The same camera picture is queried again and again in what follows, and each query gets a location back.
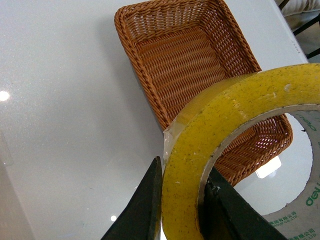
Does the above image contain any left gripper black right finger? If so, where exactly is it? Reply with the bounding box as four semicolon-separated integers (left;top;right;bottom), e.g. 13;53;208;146
202;168;286;240

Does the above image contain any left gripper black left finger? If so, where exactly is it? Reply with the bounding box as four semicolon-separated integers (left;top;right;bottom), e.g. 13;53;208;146
102;156;163;240

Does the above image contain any yellow tape roll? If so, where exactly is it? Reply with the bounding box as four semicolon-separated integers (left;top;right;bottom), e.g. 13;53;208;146
161;63;320;240

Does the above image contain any brown wicker basket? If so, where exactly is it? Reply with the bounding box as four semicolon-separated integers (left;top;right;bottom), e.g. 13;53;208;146
114;0;293;186

